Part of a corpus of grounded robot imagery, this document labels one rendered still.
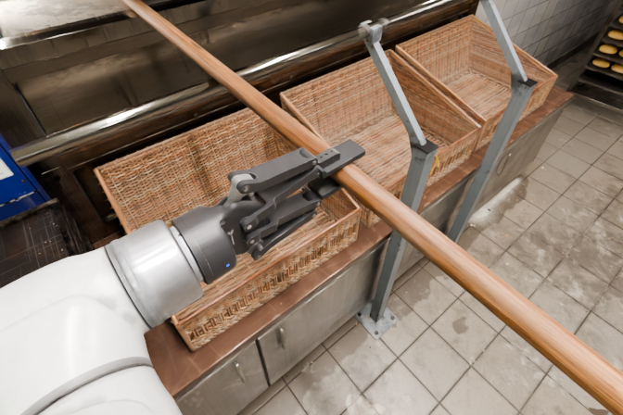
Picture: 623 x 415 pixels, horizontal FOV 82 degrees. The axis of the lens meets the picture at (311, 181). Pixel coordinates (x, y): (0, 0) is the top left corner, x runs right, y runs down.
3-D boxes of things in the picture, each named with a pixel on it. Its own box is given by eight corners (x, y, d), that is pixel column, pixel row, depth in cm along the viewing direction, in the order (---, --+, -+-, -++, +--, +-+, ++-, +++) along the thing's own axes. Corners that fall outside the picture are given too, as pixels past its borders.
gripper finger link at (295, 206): (247, 238, 38) (247, 247, 39) (325, 202, 44) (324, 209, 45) (229, 216, 40) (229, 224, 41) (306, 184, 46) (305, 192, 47)
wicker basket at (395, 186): (280, 154, 140) (275, 92, 120) (380, 104, 165) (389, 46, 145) (367, 232, 113) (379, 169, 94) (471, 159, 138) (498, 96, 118)
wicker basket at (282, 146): (126, 231, 114) (88, 167, 94) (273, 158, 138) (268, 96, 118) (191, 358, 86) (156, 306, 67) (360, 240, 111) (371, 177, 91)
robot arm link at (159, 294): (131, 277, 39) (181, 248, 42) (163, 343, 34) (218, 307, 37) (95, 226, 33) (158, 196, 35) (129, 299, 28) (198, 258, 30)
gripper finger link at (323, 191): (322, 196, 44) (322, 200, 44) (362, 171, 47) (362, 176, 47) (307, 182, 45) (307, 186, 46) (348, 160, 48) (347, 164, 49)
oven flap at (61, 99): (59, 153, 88) (9, 72, 79) (474, -3, 167) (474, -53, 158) (60, 157, 85) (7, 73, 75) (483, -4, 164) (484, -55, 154)
